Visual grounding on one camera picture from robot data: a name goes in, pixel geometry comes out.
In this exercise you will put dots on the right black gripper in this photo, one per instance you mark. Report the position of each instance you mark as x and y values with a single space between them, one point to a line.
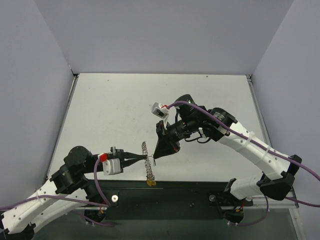
166 136

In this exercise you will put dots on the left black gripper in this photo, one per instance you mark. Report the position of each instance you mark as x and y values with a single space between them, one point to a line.
119 157

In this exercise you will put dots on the metal band with key rings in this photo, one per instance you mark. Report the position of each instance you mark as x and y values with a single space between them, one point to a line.
147 162

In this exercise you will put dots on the yellow key tag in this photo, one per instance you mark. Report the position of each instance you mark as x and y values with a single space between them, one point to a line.
151 183

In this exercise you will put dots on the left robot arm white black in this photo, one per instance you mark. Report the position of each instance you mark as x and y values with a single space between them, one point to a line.
75 184

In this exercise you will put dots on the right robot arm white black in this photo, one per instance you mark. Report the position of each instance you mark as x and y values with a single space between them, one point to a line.
277 170

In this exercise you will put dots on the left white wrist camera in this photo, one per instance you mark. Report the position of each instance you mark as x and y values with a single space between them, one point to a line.
110 166

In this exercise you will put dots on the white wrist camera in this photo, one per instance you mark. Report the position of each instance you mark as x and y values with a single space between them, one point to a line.
110 166
162 111

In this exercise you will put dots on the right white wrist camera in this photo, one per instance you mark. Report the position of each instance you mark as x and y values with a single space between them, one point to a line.
162 111

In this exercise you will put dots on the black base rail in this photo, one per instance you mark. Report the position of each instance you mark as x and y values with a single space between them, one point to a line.
167 200

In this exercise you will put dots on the aluminium table frame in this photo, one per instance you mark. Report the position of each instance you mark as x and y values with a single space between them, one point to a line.
262 124

